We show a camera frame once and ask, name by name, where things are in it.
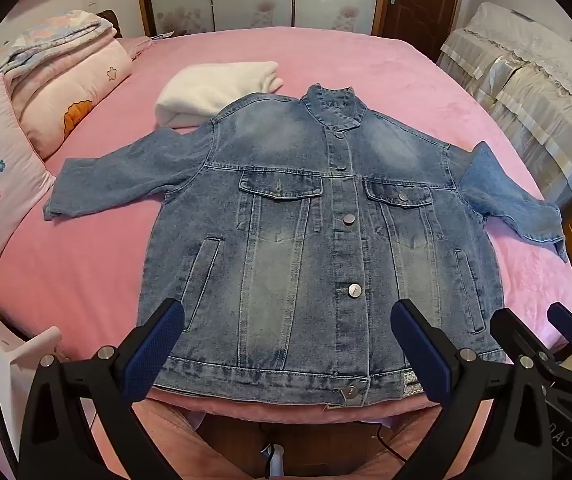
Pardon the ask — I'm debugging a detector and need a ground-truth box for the person's leg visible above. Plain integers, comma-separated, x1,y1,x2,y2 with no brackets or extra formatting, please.
361,407,449,480
130,400,269,480

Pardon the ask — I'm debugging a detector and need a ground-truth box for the brown wooden door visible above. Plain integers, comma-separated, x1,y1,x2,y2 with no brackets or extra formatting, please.
373,0,468,63

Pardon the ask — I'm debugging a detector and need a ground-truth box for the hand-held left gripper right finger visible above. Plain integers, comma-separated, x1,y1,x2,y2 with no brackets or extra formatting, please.
391,299,555,480

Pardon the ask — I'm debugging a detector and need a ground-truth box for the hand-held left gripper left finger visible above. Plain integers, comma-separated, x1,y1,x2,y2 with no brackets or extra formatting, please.
18,297,187,480

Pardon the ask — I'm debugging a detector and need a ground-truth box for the white plastic stand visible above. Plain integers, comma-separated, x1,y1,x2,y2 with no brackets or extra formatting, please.
261,442,287,480

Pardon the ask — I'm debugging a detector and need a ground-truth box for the person's right leg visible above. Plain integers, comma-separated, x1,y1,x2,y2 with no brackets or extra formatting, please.
361,407,449,480

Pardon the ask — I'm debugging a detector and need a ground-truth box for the person's left leg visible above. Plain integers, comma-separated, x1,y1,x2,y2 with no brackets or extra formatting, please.
130,400,269,480

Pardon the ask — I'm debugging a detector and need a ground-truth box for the blue denim jacket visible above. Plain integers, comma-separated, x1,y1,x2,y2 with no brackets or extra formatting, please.
42,83,569,407

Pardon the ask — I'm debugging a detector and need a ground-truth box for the thin black cable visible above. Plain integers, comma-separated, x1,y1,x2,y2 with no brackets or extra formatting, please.
373,424,409,462

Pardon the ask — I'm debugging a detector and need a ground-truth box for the floral folded quilt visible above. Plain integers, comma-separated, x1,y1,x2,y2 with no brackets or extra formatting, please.
0,9,116,78

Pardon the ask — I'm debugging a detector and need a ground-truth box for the pink bed sheet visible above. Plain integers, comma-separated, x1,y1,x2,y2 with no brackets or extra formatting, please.
0,25,572,423

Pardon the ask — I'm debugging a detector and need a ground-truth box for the pink quilt with shell print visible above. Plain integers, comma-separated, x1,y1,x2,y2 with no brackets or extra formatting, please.
4,40,134,161

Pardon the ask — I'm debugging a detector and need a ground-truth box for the white folded towel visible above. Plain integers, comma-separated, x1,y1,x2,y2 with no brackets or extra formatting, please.
155,61,285,128

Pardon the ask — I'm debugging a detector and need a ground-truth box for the sofa with lace cover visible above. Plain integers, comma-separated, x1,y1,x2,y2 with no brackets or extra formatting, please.
436,1,572,207

